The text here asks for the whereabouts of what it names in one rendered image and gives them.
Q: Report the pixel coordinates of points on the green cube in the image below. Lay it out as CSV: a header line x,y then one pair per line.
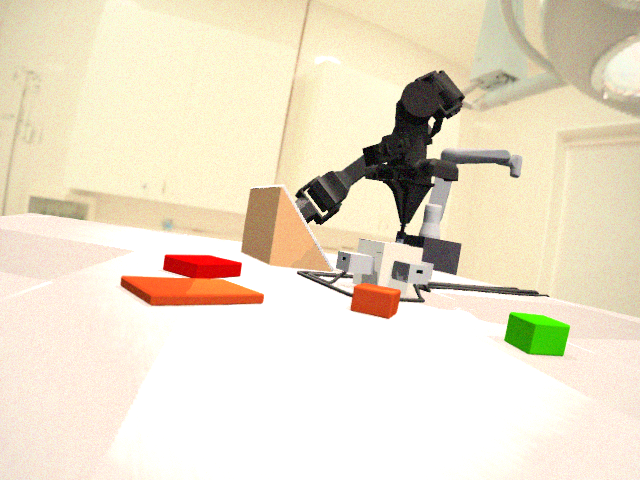
x,y
536,334

